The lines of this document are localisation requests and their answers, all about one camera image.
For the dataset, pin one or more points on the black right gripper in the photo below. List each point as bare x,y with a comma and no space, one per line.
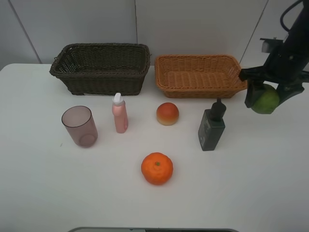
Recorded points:
284,66

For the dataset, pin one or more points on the green lime fruit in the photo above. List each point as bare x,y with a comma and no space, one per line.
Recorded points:
267,102

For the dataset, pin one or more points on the dark green pump bottle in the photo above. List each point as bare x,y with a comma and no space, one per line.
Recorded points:
212,126

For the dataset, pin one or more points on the red orange peach fruit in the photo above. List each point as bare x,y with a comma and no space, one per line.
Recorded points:
167,114

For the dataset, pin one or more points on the orange tangerine fruit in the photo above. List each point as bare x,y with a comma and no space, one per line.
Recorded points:
157,168

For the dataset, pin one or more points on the translucent pink plastic cup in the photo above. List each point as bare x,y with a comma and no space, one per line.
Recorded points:
79,123

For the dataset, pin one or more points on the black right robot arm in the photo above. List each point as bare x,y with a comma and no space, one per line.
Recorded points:
299,32

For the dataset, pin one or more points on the light orange wicker basket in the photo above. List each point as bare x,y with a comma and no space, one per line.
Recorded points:
198,76

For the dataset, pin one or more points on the pink bottle white cap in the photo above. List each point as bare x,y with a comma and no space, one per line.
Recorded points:
119,113

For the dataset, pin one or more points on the dark brown wicker basket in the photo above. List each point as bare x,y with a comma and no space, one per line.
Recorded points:
102,68

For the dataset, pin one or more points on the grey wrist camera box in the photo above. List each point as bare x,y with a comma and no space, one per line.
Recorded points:
269,44

